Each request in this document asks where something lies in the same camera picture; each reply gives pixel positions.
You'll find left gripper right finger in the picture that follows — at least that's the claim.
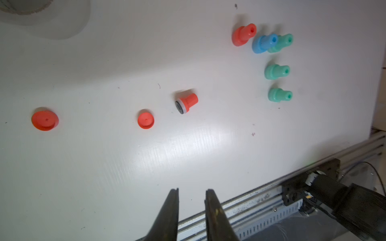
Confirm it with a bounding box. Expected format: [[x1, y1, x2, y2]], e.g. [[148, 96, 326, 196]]
[[205, 189, 239, 241]]

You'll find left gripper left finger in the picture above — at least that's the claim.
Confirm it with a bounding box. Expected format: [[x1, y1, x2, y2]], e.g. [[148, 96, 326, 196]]
[[144, 188, 179, 241]]

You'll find red cap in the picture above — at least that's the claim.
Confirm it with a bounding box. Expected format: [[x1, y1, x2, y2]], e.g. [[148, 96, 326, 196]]
[[137, 112, 155, 130], [31, 110, 59, 131]]

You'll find red stamp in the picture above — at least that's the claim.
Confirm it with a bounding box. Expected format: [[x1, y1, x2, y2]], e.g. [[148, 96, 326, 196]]
[[232, 24, 257, 47], [175, 93, 199, 114]]

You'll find green stamp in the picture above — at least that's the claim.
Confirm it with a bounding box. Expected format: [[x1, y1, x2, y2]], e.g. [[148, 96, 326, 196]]
[[268, 88, 293, 102], [268, 34, 294, 53], [264, 64, 291, 80]]

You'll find blue stamp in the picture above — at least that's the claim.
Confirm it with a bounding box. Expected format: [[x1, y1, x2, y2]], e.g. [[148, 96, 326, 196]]
[[252, 34, 278, 54]]

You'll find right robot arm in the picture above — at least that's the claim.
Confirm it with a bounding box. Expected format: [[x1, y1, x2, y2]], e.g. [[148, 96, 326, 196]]
[[308, 175, 386, 241]]

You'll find clear tape roll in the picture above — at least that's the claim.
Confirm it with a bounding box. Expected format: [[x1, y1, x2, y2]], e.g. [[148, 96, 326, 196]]
[[1, 0, 53, 15]]

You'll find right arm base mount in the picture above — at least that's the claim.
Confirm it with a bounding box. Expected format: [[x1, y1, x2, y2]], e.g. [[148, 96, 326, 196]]
[[281, 158, 341, 207]]

